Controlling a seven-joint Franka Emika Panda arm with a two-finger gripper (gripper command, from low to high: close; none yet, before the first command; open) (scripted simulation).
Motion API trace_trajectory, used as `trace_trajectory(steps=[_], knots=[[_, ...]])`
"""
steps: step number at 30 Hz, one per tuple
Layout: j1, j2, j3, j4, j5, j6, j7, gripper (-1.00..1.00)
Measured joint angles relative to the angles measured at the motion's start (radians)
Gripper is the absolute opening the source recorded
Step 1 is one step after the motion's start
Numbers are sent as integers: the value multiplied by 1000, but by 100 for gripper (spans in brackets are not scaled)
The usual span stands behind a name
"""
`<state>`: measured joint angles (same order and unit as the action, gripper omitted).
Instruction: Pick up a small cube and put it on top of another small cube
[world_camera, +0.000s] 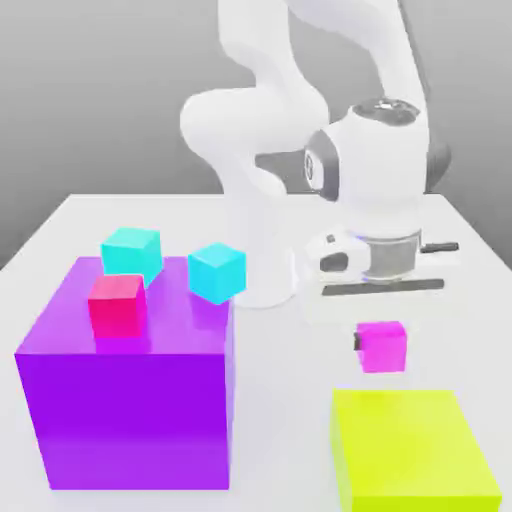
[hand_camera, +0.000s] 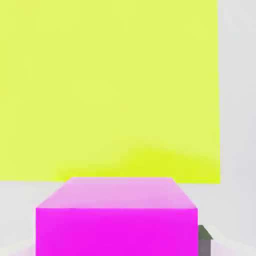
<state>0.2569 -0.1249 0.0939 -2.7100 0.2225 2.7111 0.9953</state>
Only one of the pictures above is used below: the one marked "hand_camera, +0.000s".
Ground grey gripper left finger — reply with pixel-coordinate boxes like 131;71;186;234
0;238;37;256

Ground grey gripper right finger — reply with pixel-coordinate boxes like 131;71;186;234
197;224;256;256

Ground small magenta cube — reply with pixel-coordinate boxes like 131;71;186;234
35;176;199;256

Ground large yellow box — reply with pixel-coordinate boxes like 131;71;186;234
0;0;221;185

